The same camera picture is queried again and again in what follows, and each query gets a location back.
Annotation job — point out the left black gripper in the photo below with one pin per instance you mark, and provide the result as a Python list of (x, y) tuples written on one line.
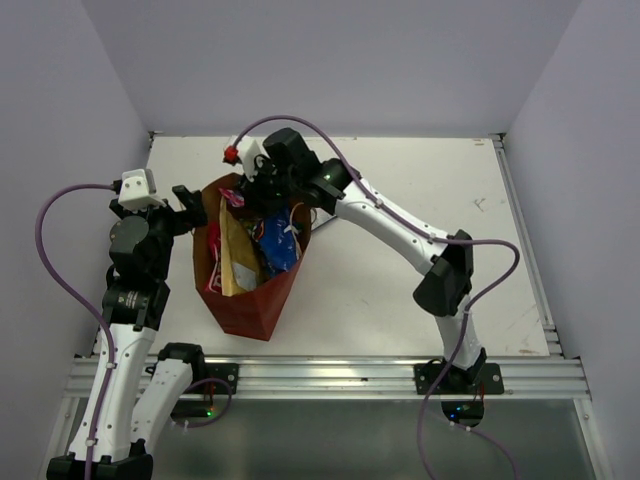
[(195, 215)]

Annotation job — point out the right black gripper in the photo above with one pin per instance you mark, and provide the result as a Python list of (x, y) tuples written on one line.
[(252, 192)]

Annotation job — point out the purple candy bag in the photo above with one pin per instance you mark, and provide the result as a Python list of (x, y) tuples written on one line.
[(233, 197)]

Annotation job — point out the small dark blue snack bag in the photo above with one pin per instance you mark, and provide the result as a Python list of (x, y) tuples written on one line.
[(319, 218)]

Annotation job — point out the pink Real chips bag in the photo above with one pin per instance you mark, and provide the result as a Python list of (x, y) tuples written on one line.
[(214, 247)]

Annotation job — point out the tan popcorn chips bag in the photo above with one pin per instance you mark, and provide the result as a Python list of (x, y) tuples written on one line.
[(241, 270)]

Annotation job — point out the red paper bag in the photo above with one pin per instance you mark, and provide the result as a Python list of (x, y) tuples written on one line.
[(254, 314)]

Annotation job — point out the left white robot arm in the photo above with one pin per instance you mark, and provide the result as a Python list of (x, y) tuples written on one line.
[(121, 423)]

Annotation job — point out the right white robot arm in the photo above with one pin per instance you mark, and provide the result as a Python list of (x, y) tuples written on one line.
[(444, 262)]

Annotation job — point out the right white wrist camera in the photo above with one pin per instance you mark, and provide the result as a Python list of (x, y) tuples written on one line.
[(242, 151)]

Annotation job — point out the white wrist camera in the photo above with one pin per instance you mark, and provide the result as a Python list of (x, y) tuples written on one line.
[(242, 151), (136, 191)]

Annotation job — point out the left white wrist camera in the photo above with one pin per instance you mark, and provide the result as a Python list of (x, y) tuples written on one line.
[(136, 191)]

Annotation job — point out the aluminium mounting rail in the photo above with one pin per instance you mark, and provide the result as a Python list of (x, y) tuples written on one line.
[(393, 378)]

